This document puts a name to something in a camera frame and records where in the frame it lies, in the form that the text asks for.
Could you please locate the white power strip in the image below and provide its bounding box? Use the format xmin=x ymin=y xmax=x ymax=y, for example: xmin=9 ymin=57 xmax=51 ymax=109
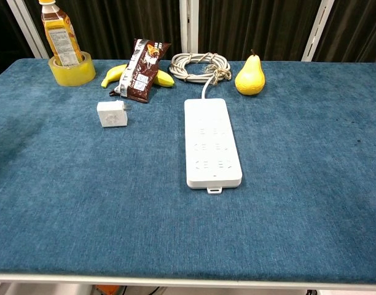
xmin=184 ymin=98 xmax=243 ymax=195

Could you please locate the yellow banana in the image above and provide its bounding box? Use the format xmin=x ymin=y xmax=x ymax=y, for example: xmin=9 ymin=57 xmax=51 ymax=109
xmin=101 ymin=64 xmax=176 ymax=89

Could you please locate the coiled white power cable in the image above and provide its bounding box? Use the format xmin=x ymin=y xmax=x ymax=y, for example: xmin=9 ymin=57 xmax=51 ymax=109
xmin=169 ymin=52 xmax=232 ymax=100

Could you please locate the blue table cloth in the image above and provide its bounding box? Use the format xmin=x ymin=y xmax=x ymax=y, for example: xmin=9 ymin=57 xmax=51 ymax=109
xmin=0 ymin=58 xmax=376 ymax=285

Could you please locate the white cube plug adapter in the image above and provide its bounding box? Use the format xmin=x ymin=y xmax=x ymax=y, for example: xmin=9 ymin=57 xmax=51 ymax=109
xmin=96 ymin=100 xmax=133 ymax=129

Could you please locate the yellow labelled drink bottle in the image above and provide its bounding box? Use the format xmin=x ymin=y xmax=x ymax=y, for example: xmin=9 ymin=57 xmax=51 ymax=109
xmin=38 ymin=0 xmax=84 ymax=67

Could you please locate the white slotted frame post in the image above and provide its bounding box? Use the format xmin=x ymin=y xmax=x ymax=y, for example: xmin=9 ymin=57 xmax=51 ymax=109
xmin=300 ymin=0 xmax=335 ymax=62
xmin=6 ymin=0 xmax=50 ymax=60
xmin=179 ymin=0 xmax=200 ymax=53

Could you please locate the brown snack bag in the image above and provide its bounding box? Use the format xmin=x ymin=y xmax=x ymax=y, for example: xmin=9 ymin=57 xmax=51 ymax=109
xmin=109 ymin=38 xmax=173 ymax=104

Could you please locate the yellow pear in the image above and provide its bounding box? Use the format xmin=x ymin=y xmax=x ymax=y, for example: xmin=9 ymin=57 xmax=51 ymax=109
xmin=234 ymin=49 xmax=266 ymax=96

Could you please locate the dark pleated curtain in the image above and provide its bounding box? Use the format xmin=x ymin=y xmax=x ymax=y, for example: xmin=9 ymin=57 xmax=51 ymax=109
xmin=0 ymin=0 xmax=376 ymax=81

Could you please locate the yellow tape roll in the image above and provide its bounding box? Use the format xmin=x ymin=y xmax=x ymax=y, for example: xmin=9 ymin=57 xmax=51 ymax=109
xmin=48 ymin=51 xmax=96 ymax=87

